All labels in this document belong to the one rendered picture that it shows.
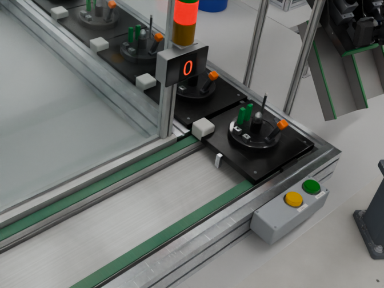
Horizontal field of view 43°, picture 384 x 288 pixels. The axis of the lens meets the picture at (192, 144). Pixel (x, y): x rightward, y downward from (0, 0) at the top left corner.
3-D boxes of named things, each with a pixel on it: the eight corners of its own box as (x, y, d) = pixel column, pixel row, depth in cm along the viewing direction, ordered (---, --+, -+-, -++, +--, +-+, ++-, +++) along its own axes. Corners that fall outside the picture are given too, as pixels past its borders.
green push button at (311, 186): (321, 191, 123) (323, 186, 122) (311, 198, 121) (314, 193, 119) (308, 182, 125) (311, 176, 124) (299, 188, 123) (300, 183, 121)
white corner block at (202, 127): (214, 136, 135) (215, 125, 132) (201, 143, 132) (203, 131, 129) (202, 127, 137) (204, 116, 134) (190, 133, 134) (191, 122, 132)
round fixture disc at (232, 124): (289, 140, 134) (291, 134, 132) (254, 160, 126) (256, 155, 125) (252, 113, 141) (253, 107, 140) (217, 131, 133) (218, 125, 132)
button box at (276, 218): (323, 206, 126) (331, 190, 122) (270, 246, 115) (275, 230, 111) (302, 190, 130) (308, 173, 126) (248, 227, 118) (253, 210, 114)
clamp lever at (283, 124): (274, 139, 129) (289, 124, 123) (270, 142, 128) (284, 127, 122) (266, 128, 130) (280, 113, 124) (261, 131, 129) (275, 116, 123)
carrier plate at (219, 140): (312, 148, 135) (315, 143, 134) (254, 186, 122) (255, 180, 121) (250, 104, 148) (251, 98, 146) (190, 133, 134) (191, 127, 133)
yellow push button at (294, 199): (304, 204, 119) (306, 198, 118) (293, 211, 117) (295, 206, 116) (291, 194, 121) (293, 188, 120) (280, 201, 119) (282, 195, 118)
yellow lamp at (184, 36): (198, 42, 110) (200, 22, 107) (181, 48, 107) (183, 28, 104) (183, 32, 113) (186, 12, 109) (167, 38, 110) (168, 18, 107)
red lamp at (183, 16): (200, 22, 107) (203, 0, 103) (183, 27, 104) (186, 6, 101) (186, 12, 109) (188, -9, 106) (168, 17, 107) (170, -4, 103)
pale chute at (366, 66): (384, 94, 153) (395, 91, 149) (354, 103, 147) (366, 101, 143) (359, 6, 152) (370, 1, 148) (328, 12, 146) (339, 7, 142)
